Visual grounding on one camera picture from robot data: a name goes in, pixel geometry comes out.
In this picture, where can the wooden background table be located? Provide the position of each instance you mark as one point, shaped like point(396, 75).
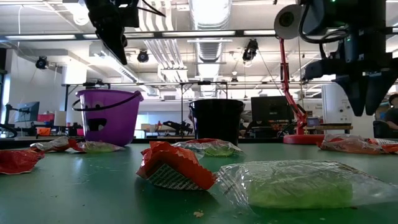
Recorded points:
point(329, 127)

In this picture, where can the black background robot arm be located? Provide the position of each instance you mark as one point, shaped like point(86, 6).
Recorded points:
point(177, 126)

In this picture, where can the black computer monitor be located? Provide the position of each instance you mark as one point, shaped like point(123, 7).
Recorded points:
point(270, 109)

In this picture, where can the person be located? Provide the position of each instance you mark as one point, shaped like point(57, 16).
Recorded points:
point(392, 115)

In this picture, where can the black bucket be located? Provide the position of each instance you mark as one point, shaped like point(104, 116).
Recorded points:
point(217, 119)

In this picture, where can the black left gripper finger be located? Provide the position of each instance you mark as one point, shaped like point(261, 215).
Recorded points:
point(110, 43)
point(118, 43)

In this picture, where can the grey computer monitor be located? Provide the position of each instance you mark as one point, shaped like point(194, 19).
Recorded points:
point(29, 111)

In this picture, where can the large red candy packet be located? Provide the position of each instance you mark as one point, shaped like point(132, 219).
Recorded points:
point(18, 161)

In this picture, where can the small red candy packet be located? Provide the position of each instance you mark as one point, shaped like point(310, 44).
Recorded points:
point(74, 145)

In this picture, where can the purple bucket with face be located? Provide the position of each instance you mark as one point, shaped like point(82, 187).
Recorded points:
point(118, 124)

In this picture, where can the clear packet orange candy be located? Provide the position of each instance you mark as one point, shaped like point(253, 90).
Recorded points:
point(348, 144)

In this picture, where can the white cylindrical column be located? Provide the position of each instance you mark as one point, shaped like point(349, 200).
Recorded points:
point(334, 107)

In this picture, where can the green table mat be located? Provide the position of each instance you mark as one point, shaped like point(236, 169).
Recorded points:
point(93, 186)

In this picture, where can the white box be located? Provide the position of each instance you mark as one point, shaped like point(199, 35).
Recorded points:
point(60, 118)

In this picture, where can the small brown crumb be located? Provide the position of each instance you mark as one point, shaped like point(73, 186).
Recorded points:
point(199, 214)

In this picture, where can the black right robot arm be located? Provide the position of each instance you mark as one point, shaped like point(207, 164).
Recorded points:
point(342, 15)

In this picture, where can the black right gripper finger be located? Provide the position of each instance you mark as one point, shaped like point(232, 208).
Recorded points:
point(356, 93)
point(377, 90)

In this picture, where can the red box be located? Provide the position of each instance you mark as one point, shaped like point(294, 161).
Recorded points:
point(46, 117)

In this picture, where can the black office chair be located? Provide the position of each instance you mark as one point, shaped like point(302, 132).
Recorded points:
point(380, 129)

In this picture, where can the red white candy packet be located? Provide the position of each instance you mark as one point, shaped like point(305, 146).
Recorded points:
point(388, 147)

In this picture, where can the orange box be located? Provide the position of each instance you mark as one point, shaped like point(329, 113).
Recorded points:
point(43, 131)

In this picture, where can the red desk lamp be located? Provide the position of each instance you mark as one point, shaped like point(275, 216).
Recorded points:
point(303, 139)

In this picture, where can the large clear packet green candy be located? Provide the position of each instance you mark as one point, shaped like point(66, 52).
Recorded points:
point(295, 193)

